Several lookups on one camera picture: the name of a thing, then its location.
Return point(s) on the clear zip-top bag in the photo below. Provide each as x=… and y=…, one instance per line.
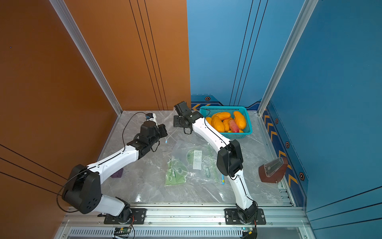
x=174, y=133

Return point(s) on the red pink mango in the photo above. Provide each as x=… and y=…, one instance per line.
x=233, y=126

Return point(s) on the aluminium corner post left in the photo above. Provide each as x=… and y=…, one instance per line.
x=72, y=28

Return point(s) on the clear labelled zip bag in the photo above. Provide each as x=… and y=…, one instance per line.
x=197, y=160

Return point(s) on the blue zipper clear bag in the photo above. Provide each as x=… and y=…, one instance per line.
x=211, y=174

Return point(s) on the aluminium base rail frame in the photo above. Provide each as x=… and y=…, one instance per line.
x=212, y=220

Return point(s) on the teal plastic basket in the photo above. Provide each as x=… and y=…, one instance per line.
x=209, y=111

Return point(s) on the purple small object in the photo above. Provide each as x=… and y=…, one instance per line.
x=118, y=174

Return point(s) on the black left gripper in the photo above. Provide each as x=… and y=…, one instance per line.
x=161, y=128

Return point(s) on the green circuit board left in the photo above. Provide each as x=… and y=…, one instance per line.
x=122, y=233

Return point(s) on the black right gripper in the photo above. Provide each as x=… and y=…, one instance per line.
x=176, y=121

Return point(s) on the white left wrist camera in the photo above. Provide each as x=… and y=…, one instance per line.
x=151, y=117

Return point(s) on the brown wedge stand clear plate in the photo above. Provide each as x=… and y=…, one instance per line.
x=273, y=171

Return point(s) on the aluminium corner post right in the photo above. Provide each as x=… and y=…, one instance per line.
x=293, y=39

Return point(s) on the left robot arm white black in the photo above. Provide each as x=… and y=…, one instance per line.
x=83, y=189

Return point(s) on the green printed zip bag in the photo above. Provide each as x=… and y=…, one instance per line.
x=176, y=174

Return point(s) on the right circuit board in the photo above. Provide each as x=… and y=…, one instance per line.
x=250, y=233

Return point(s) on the aluminium corner post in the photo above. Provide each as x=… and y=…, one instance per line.
x=293, y=39
x=72, y=28

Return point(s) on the orange mango top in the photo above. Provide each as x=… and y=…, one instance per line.
x=222, y=115

